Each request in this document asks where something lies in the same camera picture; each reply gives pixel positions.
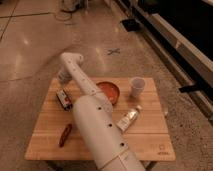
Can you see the wooden table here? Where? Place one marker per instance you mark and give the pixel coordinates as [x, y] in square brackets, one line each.
[148, 136]

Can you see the red brown sausage toy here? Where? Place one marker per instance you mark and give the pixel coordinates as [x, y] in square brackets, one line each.
[65, 134]

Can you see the orange bowl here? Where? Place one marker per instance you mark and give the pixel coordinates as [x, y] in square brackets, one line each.
[110, 90]

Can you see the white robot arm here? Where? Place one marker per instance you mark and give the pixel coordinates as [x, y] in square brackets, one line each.
[93, 116]

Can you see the translucent plastic cup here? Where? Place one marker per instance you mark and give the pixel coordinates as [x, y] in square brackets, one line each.
[137, 85]

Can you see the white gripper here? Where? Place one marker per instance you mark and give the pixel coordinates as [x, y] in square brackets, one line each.
[64, 77]

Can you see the clear plastic bottle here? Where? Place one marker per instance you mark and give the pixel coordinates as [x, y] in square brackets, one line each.
[125, 122]

